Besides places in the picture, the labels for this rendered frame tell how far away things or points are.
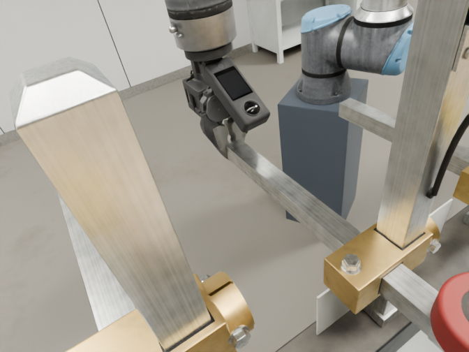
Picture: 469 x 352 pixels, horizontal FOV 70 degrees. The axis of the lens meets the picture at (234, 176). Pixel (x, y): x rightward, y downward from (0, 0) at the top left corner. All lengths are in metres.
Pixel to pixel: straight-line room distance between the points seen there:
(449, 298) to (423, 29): 0.21
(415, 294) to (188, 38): 0.40
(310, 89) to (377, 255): 0.86
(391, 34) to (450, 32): 0.77
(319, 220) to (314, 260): 1.02
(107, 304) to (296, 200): 0.27
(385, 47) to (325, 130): 0.33
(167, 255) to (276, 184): 0.33
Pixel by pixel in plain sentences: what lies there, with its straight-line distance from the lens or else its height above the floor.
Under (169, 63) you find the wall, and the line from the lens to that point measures 3.08.
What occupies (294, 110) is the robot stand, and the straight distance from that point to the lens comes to 1.20.
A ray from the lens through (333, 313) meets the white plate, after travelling 0.52.
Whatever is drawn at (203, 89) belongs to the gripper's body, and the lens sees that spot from 0.54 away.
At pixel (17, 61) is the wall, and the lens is 2.88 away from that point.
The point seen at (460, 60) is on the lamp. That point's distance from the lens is 0.28.
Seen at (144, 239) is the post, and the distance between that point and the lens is 0.17.
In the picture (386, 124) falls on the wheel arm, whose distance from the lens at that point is 0.64.
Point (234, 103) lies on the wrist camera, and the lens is 0.48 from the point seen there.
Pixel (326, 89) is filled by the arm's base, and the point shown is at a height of 0.65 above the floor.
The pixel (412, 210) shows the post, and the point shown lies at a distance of 0.37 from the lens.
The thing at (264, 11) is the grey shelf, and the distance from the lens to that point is 3.10.
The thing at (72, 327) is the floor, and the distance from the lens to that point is 1.57.
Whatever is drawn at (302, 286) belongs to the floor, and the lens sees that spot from 1.38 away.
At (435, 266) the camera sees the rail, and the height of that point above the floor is 0.70.
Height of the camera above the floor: 1.19
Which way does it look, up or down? 40 degrees down
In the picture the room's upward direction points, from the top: 11 degrees counter-clockwise
